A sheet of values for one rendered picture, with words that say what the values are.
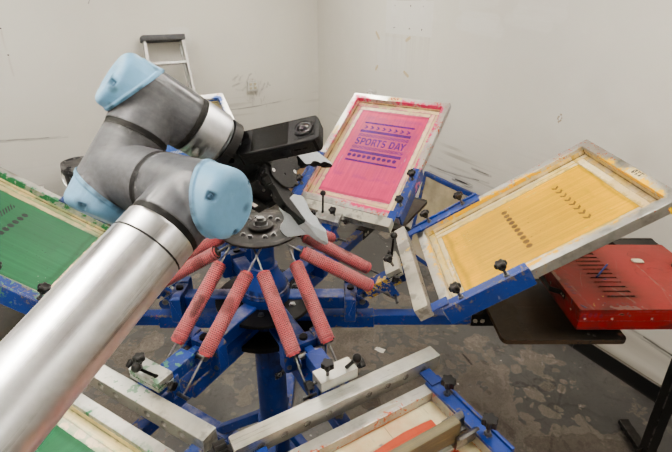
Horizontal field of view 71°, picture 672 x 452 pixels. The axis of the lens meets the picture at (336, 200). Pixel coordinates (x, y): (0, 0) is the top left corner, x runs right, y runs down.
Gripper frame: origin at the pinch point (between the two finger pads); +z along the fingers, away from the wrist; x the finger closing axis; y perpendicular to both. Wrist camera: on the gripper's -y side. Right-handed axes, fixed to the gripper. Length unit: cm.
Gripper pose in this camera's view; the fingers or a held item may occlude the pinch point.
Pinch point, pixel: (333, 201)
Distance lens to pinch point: 73.3
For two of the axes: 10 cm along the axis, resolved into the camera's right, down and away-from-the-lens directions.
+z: 6.9, 4.4, 5.7
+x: -0.4, 8.1, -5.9
